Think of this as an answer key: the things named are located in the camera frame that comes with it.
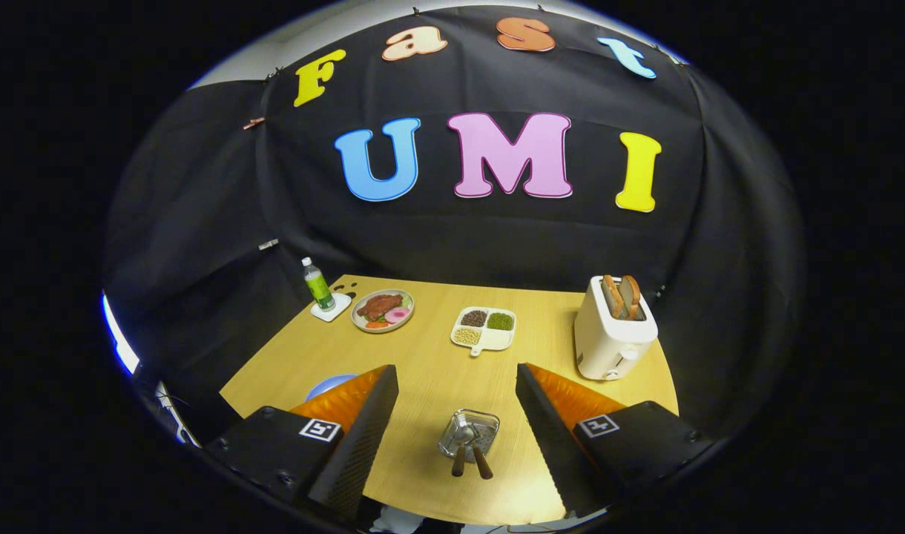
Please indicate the lit computer screen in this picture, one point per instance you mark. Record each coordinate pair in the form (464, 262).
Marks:
(119, 337)

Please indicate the plate of meat and vegetables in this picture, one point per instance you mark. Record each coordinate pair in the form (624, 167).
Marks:
(382, 310)

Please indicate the white toaster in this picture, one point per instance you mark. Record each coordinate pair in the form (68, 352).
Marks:
(608, 345)

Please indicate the green label water bottle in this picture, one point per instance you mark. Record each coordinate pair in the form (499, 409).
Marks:
(317, 285)

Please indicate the silver clip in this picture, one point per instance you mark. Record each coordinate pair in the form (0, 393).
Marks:
(268, 244)

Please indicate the blue round plate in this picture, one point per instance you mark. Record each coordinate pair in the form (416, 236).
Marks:
(330, 384)

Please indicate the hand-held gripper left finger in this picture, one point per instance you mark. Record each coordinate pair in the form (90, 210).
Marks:
(356, 445)

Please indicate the white divided tray of beans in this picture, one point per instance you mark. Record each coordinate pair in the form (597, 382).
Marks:
(484, 330)

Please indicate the white square coaster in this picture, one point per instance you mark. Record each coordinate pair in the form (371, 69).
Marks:
(337, 308)

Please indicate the brown bread slice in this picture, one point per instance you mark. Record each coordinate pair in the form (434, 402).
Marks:
(631, 294)
(612, 297)

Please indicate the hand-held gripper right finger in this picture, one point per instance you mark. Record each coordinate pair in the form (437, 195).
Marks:
(553, 445)

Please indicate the silver laptop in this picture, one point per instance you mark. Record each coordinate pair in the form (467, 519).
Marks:
(174, 415)

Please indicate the orange clip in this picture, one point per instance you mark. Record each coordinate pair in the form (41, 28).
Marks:
(254, 122)

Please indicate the perforated metal basket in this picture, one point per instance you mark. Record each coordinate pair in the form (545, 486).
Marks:
(488, 424)

